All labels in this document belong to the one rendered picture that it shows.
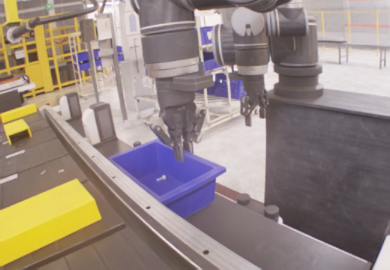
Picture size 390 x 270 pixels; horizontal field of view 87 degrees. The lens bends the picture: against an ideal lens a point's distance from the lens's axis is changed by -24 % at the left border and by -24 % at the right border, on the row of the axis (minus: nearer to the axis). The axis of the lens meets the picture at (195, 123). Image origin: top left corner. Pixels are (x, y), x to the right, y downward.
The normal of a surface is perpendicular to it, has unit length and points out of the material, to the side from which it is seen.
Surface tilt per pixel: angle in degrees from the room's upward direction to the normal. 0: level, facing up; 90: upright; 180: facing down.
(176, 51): 90
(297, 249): 0
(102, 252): 0
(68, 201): 0
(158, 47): 90
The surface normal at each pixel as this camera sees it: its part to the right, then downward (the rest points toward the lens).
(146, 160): 0.62, 0.11
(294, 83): -0.47, 0.34
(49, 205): -0.11, -0.94
